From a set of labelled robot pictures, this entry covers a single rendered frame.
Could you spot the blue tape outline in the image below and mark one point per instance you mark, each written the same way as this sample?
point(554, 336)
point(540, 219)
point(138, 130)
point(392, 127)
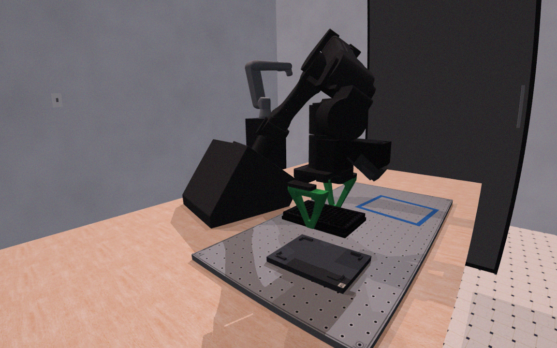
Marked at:
point(417, 224)

